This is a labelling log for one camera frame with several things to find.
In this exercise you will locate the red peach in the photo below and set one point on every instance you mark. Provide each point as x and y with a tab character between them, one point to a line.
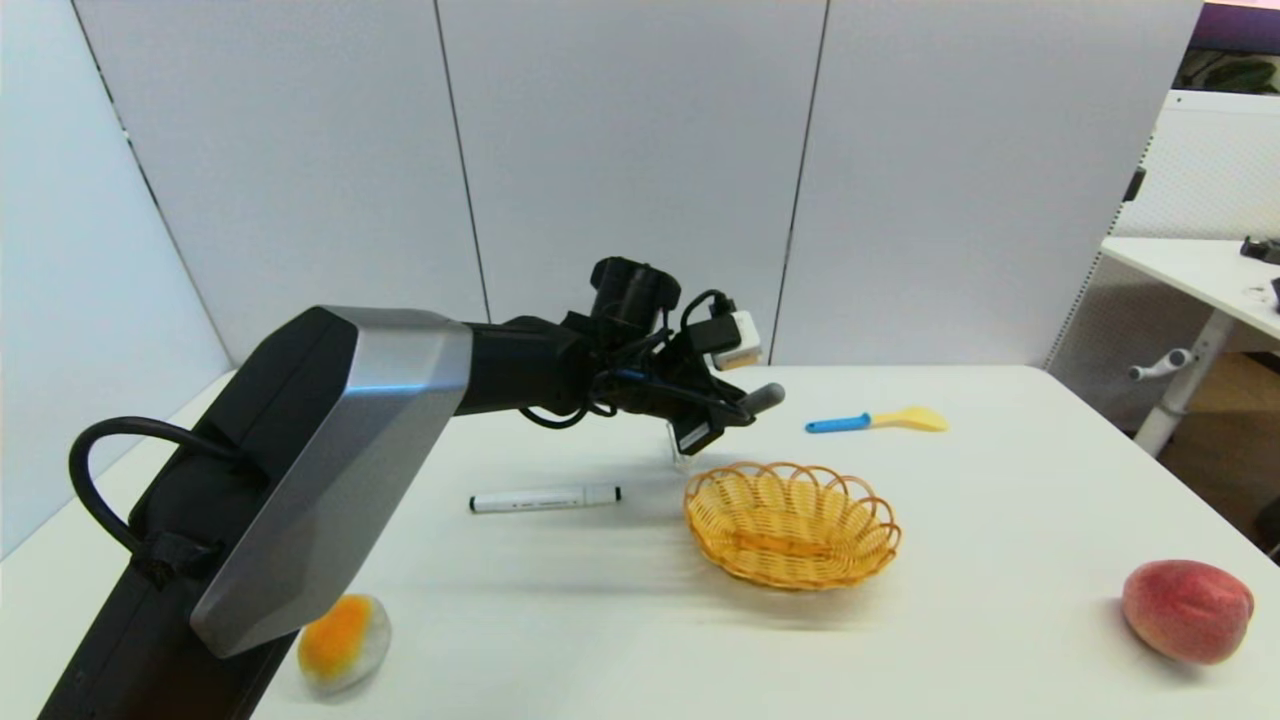
1185	610

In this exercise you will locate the white side table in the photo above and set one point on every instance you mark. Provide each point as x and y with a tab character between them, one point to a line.
1200	270

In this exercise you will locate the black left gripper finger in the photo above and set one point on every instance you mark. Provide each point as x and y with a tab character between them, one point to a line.
728	410
697	438

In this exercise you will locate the black object on side table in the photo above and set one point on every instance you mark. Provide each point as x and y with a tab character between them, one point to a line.
1262	249

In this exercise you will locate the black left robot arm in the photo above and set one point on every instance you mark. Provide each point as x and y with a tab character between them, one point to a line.
330	450

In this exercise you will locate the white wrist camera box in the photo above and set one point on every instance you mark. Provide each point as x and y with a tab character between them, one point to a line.
740	338

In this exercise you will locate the white marker pen black caps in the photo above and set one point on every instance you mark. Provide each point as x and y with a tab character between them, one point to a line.
545	498

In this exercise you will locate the yellow woven wicker basket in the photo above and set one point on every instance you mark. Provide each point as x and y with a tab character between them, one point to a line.
790	525

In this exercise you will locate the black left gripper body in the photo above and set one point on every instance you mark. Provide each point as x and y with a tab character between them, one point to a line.
660	385

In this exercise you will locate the orange and white toy fruit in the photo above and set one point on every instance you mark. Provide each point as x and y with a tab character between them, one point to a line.
340	640

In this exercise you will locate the white perforated partition panel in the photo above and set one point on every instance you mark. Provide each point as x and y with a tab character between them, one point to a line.
1210	170

